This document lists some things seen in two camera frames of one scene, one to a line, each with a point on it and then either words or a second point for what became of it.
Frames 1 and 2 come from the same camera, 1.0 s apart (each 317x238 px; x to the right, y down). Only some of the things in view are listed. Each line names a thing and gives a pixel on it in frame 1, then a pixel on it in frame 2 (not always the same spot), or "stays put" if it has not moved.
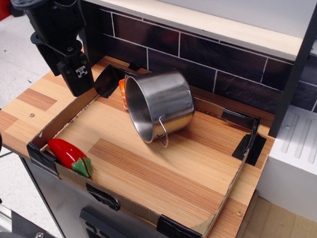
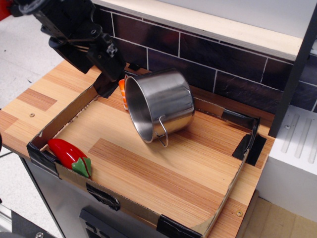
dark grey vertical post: (299, 67) stays put
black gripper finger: (52, 58) → (79, 57)
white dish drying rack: (289, 179) stays put
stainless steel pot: (159, 102) stays put
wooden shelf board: (263, 40) stays put
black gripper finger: (77, 71) → (107, 57)
